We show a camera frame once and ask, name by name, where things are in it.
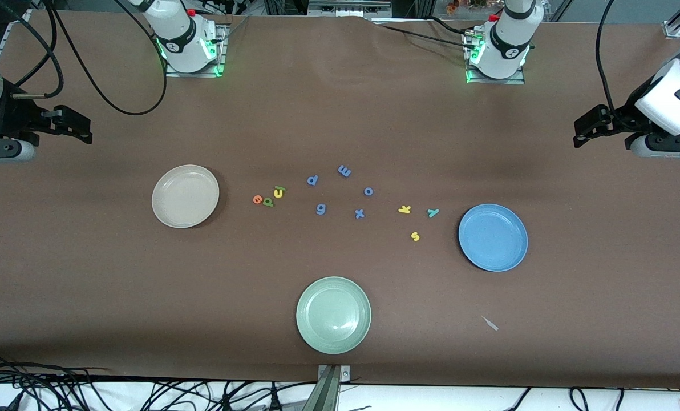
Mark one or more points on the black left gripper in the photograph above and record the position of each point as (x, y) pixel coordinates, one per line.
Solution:
(620, 117)

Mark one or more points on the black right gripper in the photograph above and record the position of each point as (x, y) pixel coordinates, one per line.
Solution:
(10, 112)

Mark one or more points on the teal foam letter y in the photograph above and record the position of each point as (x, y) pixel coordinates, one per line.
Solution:
(432, 213)

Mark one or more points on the yellow foam letter k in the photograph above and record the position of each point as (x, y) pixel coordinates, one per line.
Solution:
(403, 210)

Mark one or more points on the green foam letter p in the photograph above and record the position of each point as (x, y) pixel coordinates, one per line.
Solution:
(269, 203)

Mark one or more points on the beige brown round plate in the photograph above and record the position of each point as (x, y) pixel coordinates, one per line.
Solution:
(185, 196)

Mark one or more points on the blue round plate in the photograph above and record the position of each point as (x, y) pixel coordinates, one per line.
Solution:
(493, 237)

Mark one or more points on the brown table cover sheet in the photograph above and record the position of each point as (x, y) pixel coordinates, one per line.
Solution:
(89, 274)

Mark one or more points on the orange artificial flowers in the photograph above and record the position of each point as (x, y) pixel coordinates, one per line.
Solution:
(454, 5)

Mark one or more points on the small white paper scrap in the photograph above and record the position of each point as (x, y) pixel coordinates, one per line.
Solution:
(490, 323)

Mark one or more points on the blue foam letter m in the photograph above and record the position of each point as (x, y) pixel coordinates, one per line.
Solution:
(344, 170)

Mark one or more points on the blue foam letter p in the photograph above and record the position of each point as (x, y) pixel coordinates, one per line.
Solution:
(314, 182)

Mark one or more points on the blue foam letter g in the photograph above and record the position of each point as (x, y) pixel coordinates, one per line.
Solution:
(317, 209)

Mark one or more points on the grey metal box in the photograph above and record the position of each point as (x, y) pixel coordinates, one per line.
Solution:
(345, 8)

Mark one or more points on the pale green round plate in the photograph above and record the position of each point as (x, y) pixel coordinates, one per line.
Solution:
(333, 315)

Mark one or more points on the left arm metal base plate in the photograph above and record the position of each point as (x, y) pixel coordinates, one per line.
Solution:
(517, 80)

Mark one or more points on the grey metal camera bracket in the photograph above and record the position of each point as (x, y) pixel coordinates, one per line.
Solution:
(328, 394)

